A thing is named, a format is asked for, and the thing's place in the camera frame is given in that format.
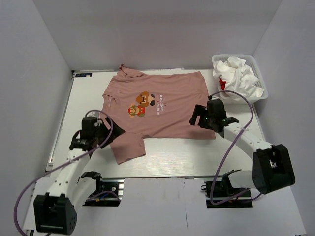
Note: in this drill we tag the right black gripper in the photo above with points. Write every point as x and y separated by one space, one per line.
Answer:
198 110

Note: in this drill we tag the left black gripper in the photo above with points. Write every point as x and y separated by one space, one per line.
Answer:
117 131

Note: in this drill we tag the pink t shirt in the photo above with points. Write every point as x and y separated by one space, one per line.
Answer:
153 106

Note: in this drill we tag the white t shirt red print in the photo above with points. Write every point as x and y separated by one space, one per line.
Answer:
252 94

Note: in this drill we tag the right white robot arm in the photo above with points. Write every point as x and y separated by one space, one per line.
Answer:
271 165

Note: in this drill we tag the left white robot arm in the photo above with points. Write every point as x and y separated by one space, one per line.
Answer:
56 211

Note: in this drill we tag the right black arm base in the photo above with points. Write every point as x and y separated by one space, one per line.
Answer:
244 201

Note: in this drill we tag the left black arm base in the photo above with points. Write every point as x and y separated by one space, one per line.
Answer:
109 194

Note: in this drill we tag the white t shirt in basket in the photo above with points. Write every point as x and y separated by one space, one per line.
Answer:
234 72

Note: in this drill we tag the white plastic basket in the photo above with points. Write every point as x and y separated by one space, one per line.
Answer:
250 61

